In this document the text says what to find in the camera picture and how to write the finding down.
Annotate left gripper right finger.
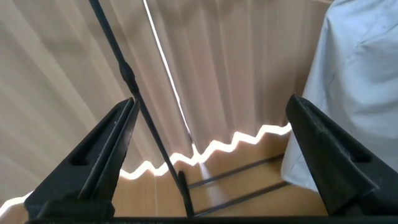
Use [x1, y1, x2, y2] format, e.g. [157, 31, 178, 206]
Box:
[285, 94, 398, 217]

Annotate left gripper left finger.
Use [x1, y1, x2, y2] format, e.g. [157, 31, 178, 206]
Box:
[24, 97, 141, 218]

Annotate pale grey shorts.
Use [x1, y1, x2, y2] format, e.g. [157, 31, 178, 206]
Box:
[280, 0, 398, 192]

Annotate black clothes rack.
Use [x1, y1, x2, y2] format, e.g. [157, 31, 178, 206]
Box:
[88, 0, 292, 218]

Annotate beige curtain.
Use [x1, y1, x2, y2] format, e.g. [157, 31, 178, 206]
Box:
[0, 0, 335, 208]

